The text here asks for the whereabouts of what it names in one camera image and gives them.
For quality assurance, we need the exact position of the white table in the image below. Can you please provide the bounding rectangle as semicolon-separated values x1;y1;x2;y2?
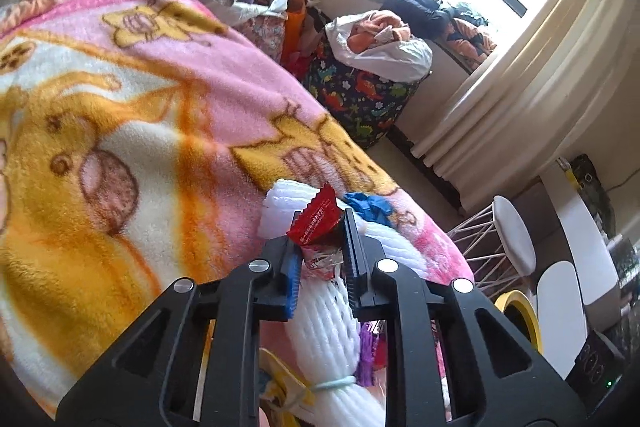
540;162;622;320

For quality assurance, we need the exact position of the white foam net bundle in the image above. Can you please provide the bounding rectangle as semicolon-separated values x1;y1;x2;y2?
284;277;362;427

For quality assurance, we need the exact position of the blue wrapper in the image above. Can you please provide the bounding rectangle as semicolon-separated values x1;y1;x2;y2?
344;192;396;228

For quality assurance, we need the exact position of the yellow paper packaging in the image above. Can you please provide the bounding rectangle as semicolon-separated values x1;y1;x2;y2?
259;347;317;427

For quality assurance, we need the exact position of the orange bag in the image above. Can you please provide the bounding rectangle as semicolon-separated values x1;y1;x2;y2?
280;0;309;68

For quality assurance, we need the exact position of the dinosaur print fabric bag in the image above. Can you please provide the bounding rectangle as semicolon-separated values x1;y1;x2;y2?
302;42;421;152

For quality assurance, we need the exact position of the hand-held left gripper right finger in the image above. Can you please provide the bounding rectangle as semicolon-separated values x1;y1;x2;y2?
340;207;588;427

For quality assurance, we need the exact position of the white plastic bag of clothes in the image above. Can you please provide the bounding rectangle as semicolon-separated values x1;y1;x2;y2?
325;9;434;82

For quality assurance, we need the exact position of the white wire-frame stool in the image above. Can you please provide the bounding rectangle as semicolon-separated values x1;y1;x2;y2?
447;194;538;293

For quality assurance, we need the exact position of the purple foil wrapper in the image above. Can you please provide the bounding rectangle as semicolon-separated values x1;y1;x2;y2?
357;322;389;388

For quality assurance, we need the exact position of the pink printed blanket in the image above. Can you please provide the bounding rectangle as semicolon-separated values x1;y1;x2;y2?
0;0;476;423

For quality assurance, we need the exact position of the white chair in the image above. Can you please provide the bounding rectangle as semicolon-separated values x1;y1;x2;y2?
536;261;590;383

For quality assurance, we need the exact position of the yellow and black bin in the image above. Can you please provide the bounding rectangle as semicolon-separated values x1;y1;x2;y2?
495;289;544;355

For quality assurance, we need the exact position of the red candy wrapper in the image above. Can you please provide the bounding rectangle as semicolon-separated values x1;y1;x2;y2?
286;184;346;279

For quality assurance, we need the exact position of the white foam fruit net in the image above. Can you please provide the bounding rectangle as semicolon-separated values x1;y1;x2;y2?
260;179;432;293

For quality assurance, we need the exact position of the black electronic box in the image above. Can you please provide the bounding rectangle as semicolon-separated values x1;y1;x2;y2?
565;329;627;408

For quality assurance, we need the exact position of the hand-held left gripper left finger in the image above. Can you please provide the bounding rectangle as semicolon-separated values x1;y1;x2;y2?
55;234;304;427

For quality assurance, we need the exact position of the pink floral fabric bag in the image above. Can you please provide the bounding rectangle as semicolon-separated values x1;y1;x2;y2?
235;14;289;64

